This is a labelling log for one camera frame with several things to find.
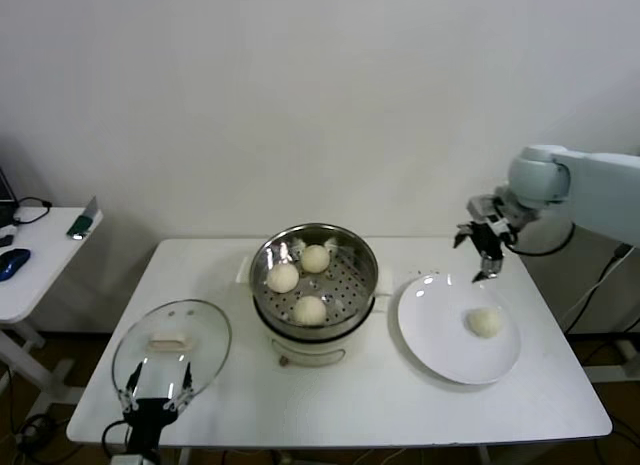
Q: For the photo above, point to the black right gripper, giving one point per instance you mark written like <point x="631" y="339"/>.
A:
<point x="492" y="230"/>

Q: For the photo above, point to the small white gadget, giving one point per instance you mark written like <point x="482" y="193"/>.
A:
<point x="7" y="230"/>

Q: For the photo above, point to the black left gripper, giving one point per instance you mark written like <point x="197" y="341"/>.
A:
<point x="150" y="415"/>

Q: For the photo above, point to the white round plate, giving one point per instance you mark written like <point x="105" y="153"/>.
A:
<point x="440" y="335"/>

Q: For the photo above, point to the white steamed baozi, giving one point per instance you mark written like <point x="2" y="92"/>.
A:
<point x="309" y="311"/>
<point x="485" y="323"/>
<point x="282" y="277"/>
<point x="315" y="258"/>

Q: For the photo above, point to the white side table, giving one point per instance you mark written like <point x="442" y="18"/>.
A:
<point x="45" y="270"/>

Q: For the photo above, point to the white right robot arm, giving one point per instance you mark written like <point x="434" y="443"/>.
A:
<point x="600" y="190"/>

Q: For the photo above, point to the white stand base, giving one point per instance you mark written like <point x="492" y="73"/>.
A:
<point x="612" y="372"/>

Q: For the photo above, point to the blue computer mouse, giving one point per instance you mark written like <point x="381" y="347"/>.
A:
<point x="12" y="262"/>

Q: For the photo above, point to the steel steamer basket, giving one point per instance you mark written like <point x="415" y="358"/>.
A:
<point x="350" y="280"/>

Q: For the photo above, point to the small black gadget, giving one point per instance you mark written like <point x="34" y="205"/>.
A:
<point x="5" y="241"/>

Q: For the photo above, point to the glass pot lid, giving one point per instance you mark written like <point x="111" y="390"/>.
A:
<point x="200" y="345"/>

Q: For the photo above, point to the green and white phone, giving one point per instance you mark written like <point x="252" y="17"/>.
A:
<point x="82" y="225"/>

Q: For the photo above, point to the white electric cooking pot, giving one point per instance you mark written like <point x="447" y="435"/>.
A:
<point x="310" y="352"/>

